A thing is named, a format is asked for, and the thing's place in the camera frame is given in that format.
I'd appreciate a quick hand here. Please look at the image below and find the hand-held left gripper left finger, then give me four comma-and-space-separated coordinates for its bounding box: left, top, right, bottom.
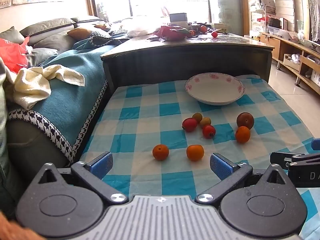
32, 151, 129, 205

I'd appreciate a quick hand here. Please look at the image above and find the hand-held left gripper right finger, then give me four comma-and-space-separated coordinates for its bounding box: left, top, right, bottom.
195, 152, 297, 205

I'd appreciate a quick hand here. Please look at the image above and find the small orange kumquat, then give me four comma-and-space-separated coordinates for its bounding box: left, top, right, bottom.
235, 126, 251, 144
186, 144, 205, 162
152, 144, 170, 161

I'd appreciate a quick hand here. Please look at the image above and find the small red cherry tomato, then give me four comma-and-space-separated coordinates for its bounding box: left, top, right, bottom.
202, 125, 216, 139

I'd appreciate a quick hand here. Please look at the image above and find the oblong red tomato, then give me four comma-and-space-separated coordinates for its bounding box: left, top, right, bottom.
182, 118, 198, 133

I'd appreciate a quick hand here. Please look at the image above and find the dark purple tomato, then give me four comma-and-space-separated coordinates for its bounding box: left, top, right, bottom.
236, 112, 255, 130

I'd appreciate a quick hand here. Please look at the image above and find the white floral bowl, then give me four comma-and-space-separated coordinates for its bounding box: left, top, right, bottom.
184, 72, 246, 106

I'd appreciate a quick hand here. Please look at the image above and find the blue checked cloth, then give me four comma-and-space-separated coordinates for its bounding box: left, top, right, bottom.
77, 75, 320, 240

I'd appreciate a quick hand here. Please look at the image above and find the grey sofa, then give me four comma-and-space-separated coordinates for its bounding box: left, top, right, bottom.
0, 15, 110, 220

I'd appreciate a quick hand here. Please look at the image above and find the teal blanket with houndstooth trim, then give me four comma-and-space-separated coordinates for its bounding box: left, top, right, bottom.
7, 36, 123, 165

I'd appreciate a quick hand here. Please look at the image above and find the cream towel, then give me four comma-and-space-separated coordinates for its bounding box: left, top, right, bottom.
5, 64, 85, 110

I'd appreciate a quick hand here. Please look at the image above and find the wooden cabinet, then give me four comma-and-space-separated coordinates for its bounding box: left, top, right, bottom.
260, 32, 320, 95

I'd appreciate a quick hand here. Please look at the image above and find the person's orange fuzzy clothing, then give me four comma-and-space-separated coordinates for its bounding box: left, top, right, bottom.
0, 211, 44, 240

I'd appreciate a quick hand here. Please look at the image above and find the dark coffee table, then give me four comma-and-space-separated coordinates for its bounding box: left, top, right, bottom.
100, 31, 275, 94

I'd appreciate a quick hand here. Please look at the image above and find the dark patterned cloth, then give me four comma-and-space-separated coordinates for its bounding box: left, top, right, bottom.
88, 31, 123, 47

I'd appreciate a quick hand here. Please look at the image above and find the white lace cloth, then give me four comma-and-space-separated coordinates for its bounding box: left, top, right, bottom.
307, 0, 320, 43

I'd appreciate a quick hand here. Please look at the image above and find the orange-brown pillow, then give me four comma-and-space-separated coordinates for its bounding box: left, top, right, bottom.
67, 27, 93, 40

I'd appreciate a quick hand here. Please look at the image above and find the red bag with green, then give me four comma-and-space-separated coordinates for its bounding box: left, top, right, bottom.
153, 25, 194, 41

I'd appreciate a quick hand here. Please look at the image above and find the red plastic bag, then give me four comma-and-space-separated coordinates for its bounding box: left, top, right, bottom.
0, 37, 30, 75

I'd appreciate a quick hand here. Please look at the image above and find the white plastic bag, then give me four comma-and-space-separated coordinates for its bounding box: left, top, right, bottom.
126, 16, 157, 37

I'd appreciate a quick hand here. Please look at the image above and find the white and blue box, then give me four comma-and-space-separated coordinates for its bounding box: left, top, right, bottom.
169, 12, 188, 28

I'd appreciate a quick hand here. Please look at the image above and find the grey cushion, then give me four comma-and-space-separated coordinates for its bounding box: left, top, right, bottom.
0, 26, 25, 45

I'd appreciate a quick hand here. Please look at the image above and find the pale curtain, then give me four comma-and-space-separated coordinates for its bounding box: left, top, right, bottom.
215, 0, 242, 29

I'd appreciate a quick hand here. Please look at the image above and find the white wire rack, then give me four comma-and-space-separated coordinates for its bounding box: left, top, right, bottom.
249, 8, 267, 37

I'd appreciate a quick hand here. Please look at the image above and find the wall calendar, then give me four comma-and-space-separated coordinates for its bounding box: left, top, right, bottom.
255, 0, 276, 13

